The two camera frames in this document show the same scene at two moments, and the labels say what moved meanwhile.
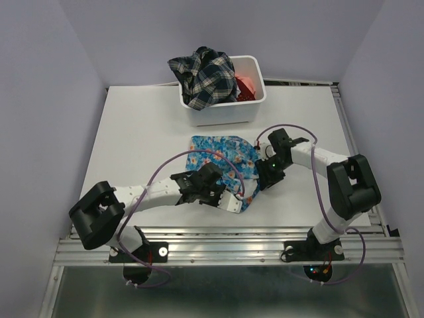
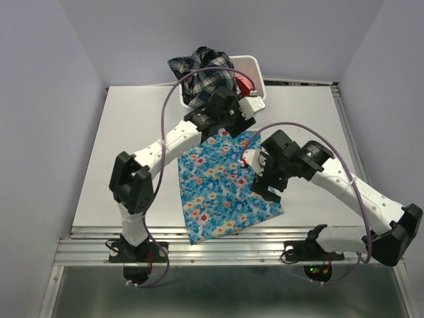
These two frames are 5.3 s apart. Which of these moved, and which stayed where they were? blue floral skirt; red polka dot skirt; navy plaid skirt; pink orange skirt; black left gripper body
Moved: black left gripper body; blue floral skirt
Stayed: red polka dot skirt; navy plaid skirt; pink orange skirt
